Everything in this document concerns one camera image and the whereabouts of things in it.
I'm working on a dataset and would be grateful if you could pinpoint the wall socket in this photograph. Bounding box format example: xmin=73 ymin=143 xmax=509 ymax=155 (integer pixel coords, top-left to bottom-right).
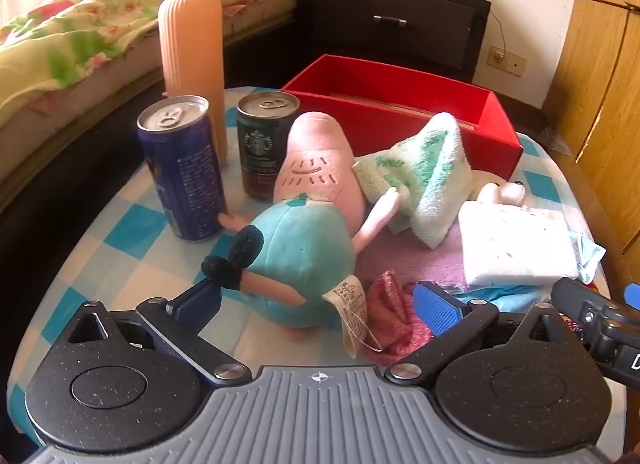
xmin=487 ymin=46 xmax=526 ymax=76

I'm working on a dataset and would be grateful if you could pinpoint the floral blanket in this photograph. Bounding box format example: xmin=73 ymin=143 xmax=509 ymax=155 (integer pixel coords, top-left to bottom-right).
xmin=0 ymin=0 xmax=306 ymax=115

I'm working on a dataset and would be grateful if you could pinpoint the green and white towel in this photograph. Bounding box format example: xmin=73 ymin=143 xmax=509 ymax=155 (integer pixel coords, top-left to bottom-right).
xmin=352 ymin=113 xmax=473 ymax=248

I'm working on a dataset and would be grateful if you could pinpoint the purple cloth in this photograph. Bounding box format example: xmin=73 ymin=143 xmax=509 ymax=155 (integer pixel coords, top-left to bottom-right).
xmin=357 ymin=224 xmax=501 ymax=297

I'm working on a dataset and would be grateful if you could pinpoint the pink pig plush toy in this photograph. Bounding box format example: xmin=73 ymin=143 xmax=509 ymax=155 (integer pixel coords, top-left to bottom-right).
xmin=201 ymin=112 xmax=401 ymax=360

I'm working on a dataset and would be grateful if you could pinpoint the dark wooden bed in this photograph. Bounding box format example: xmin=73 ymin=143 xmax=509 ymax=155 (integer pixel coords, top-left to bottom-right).
xmin=0 ymin=0 xmax=311 ymax=215

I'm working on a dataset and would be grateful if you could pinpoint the blue checkered tablecloth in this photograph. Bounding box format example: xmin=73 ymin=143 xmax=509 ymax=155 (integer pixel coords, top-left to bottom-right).
xmin=10 ymin=87 xmax=613 ymax=445

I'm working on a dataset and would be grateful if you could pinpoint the white and pink plush toy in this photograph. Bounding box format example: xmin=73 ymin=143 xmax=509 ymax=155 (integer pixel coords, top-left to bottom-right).
xmin=472 ymin=179 xmax=526 ymax=207

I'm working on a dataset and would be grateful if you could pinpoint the wooden wardrobe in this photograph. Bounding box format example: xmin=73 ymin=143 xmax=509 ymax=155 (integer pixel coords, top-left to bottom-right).
xmin=542 ymin=0 xmax=640 ymax=255

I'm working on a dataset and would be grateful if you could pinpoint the dark wooden nightstand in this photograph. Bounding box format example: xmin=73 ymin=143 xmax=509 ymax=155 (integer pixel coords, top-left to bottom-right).
xmin=295 ymin=0 xmax=491 ymax=85

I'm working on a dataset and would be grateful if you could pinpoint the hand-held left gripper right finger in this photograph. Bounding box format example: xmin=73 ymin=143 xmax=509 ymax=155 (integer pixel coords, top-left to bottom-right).
xmin=385 ymin=280 xmax=576 ymax=387

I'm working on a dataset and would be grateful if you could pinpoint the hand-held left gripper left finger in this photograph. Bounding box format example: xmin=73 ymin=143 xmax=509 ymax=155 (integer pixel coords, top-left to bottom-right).
xmin=67 ymin=278 xmax=253 ymax=387

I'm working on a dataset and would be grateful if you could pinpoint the red cardboard box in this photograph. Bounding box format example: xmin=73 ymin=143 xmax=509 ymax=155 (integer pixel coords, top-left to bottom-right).
xmin=281 ymin=54 xmax=524 ymax=180

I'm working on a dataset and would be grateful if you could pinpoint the dark green coffee can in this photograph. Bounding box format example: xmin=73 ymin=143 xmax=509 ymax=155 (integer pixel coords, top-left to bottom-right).
xmin=236 ymin=91 xmax=301 ymax=202

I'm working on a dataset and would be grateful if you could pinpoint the clear plastic wrapper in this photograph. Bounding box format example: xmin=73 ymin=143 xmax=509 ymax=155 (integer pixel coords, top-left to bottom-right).
xmin=537 ymin=124 xmax=571 ymax=155

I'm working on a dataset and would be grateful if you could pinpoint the blue drink can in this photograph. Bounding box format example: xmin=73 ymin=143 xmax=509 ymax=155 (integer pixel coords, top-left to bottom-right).
xmin=137 ymin=96 xmax=228 ymax=241

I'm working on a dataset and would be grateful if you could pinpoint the thin power cable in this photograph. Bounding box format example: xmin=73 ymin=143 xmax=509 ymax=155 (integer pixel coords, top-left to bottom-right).
xmin=487 ymin=9 xmax=505 ymax=52

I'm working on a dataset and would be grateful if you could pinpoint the peach ribbed bottle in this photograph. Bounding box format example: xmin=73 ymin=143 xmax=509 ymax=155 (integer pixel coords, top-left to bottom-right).
xmin=158 ymin=0 xmax=228 ymax=167

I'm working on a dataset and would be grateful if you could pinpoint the pink knitted hat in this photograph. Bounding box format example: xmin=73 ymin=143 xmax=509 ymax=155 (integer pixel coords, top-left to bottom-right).
xmin=362 ymin=270 xmax=436 ymax=365

